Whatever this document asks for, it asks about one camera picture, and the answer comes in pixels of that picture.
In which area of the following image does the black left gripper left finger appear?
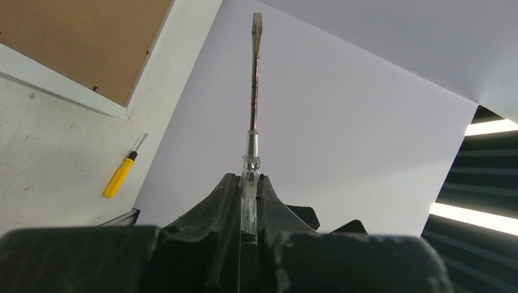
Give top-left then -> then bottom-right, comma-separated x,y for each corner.
1,173 -> 240,292

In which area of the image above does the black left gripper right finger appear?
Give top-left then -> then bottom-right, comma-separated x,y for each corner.
257,175 -> 453,292

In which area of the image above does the clear handle screwdriver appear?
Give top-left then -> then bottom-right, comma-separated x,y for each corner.
239,12 -> 263,236

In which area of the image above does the white picture frame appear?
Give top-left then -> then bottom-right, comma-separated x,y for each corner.
0,0 -> 224,121

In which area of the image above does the yellow handle screwdriver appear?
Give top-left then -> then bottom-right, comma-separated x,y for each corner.
103,132 -> 148,198

